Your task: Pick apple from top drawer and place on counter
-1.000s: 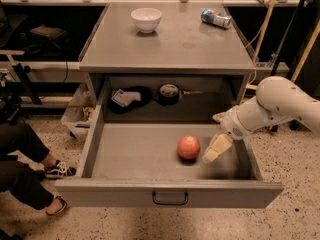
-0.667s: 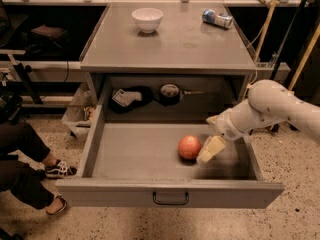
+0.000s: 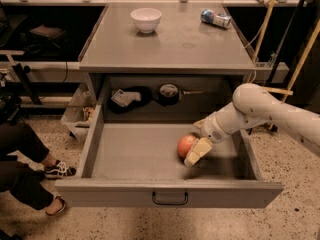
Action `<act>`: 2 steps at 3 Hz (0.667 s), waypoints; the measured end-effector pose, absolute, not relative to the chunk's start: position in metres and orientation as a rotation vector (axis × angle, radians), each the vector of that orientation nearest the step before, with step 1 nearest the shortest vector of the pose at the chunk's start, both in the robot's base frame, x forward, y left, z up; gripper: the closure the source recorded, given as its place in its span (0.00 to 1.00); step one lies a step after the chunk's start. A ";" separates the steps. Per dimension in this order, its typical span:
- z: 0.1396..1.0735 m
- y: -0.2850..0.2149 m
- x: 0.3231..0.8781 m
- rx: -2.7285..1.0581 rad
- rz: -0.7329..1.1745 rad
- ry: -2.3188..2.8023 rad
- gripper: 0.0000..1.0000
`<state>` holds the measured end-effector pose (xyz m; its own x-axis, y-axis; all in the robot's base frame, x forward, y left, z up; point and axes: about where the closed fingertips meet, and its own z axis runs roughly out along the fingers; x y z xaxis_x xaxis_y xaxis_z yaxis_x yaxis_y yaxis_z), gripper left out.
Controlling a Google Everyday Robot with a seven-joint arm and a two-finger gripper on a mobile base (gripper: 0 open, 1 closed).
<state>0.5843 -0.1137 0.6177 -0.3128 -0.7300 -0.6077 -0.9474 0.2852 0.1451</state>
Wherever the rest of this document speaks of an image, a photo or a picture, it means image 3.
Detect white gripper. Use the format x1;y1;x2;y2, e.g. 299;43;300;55
184;113;230;167

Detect red apple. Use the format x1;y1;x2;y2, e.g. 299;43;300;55
177;135;198;158

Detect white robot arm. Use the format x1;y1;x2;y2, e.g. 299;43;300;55
184;83;320;167

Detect grey counter cabinet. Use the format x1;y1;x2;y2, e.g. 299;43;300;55
80;2;254;122

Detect open grey top drawer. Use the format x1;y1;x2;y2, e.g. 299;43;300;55
56;107;283;208

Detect crushed blue soda can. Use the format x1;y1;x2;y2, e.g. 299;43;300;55
200;9;231;29

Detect clear plastic bag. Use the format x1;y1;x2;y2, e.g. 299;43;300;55
61;83;95;142

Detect white ceramic bowl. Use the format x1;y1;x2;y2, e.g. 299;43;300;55
130;8;162;33

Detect black white sneaker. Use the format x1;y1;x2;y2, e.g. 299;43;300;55
44;160;76;179

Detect seated person dark trousers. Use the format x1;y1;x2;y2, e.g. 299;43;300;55
0;123;57;210

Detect black drawer handle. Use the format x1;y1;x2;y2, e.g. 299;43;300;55
152;192;189;206

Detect wooden frame stand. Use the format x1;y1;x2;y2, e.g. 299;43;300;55
238;0;320;132

